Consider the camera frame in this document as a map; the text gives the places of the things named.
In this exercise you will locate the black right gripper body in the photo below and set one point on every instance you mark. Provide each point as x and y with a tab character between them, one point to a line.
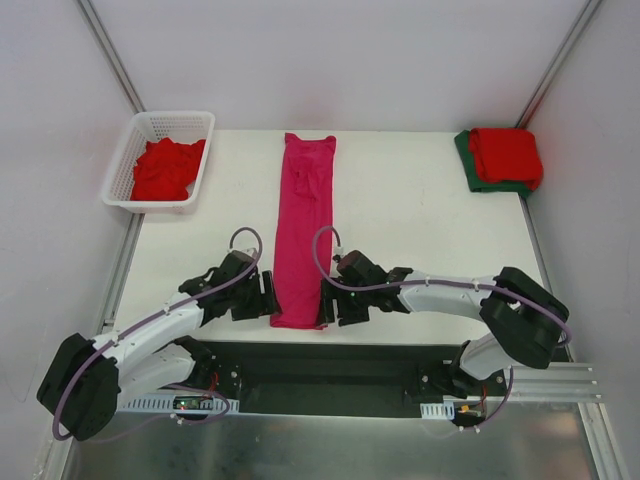
341	307

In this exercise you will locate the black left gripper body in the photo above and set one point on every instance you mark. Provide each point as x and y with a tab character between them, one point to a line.
257	298

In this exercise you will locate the pink t shirt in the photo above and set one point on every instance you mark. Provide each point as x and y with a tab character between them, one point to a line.
305	206

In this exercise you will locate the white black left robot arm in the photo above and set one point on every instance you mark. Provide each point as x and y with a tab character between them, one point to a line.
90	379

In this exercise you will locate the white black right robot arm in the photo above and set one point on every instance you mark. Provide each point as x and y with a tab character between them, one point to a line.
526	322

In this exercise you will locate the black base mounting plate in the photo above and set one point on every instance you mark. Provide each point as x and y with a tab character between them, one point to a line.
382	381

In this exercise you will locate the folded green t shirt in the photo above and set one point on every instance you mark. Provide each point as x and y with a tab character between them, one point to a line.
475	184

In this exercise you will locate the crumpled red t shirt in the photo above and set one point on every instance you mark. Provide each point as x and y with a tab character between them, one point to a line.
165	170

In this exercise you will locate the white plastic laundry basket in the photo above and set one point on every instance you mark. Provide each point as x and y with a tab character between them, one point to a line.
184	127

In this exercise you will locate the folded red t shirt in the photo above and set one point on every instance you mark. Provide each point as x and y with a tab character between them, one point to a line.
506	154

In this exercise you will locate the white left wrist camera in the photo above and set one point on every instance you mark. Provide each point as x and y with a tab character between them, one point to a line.
251	252

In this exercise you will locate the left white slotted cable duct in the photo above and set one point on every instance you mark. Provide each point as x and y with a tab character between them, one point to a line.
166	403

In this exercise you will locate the white slotted cable duct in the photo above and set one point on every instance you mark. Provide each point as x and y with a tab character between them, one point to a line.
438	411
166	403

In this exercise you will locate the right white slotted cable duct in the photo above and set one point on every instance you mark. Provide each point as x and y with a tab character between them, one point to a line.
438	411

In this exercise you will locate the aluminium frame rail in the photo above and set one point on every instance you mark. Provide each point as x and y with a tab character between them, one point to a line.
561	382

